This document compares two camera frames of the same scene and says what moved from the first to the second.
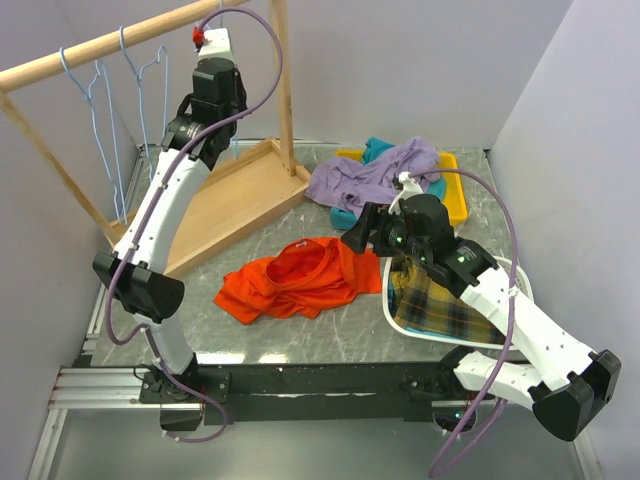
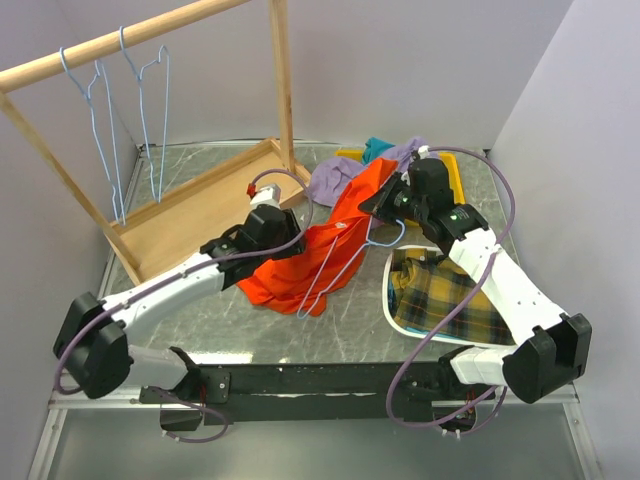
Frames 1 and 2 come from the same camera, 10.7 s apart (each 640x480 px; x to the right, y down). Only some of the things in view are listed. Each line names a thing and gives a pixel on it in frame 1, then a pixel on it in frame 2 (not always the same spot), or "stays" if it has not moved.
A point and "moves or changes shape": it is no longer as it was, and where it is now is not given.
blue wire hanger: x=236 y=140 → x=368 y=242
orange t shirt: x=306 y=276 moves or changes shape
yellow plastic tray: x=454 y=183 stays
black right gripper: x=376 y=217 → x=379 y=203
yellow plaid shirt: x=424 y=302 stays
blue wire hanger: x=102 y=121 stays
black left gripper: x=239 y=88 → x=296 y=248
